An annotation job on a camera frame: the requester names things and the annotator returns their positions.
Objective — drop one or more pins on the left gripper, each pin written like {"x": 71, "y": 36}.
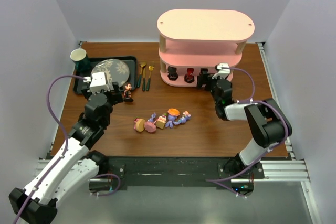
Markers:
{"x": 115, "y": 87}

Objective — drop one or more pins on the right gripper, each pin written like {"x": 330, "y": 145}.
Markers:
{"x": 206, "y": 78}

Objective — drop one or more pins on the red head figurine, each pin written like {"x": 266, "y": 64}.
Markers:
{"x": 189, "y": 77}

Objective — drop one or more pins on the brown-haired red figurine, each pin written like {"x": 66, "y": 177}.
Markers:
{"x": 127, "y": 93}

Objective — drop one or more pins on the black helmet figurine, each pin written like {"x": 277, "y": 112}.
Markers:
{"x": 172, "y": 73}

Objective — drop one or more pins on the pink donut toy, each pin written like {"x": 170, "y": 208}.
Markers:
{"x": 139, "y": 124}

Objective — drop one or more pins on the pink bunny toy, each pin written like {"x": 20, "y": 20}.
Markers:
{"x": 149, "y": 125}

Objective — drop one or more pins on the strawberry cake toy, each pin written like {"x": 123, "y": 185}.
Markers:
{"x": 161, "y": 121}

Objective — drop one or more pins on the black-haired ninja figurine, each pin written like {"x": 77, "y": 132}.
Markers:
{"x": 203, "y": 72}

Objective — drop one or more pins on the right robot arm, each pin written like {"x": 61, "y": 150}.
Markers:
{"x": 268, "y": 125}

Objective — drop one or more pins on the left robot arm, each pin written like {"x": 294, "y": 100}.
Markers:
{"x": 73, "y": 165}

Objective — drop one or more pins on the pink three-tier shelf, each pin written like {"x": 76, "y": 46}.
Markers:
{"x": 201, "y": 38}

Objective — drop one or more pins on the grey deer plate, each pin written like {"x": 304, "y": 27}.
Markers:
{"x": 115, "y": 70}

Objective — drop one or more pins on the purple bear toy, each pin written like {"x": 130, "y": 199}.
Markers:
{"x": 184, "y": 118}

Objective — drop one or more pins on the dark green cup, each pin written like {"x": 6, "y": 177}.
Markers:
{"x": 80, "y": 59}

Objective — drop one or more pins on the purple octopus orange hat toy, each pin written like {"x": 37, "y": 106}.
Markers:
{"x": 172, "y": 115}

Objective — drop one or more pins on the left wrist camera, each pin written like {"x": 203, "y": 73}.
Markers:
{"x": 97, "y": 82}

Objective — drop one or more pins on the gold knife green handle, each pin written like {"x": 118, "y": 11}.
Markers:
{"x": 143, "y": 80}

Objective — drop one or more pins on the gold spoon green handle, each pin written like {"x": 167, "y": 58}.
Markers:
{"x": 142, "y": 67}

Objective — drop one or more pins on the gold fork green handle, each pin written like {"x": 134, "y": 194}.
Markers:
{"x": 151, "y": 68}

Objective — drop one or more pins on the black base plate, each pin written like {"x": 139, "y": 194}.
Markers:
{"x": 122, "y": 172}

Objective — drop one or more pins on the aluminium frame rail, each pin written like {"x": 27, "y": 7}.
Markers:
{"x": 292, "y": 171}

